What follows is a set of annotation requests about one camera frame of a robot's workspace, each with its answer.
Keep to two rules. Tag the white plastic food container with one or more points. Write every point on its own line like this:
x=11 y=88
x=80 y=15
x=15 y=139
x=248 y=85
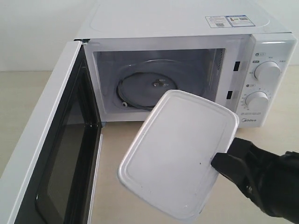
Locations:
x=168 y=164

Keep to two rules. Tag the upper white power knob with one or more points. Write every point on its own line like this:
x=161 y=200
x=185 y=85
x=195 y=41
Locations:
x=267 y=72

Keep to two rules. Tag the blue white label sticker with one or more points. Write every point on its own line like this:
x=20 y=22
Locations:
x=229 y=21

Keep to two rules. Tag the white Midea microwave oven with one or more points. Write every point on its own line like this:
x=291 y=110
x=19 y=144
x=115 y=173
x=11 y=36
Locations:
x=119 y=34

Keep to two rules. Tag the glass turntable plate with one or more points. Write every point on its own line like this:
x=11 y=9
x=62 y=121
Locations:
x=147 y=82

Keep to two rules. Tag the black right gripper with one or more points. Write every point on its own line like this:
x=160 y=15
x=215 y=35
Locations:
x=275 y=178

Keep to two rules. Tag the white microwave door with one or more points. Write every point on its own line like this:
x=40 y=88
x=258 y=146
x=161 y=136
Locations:
x=51 y=175

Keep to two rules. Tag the lower white timer knob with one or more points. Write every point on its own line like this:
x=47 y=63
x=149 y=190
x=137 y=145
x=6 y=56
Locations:
x=257 y=101

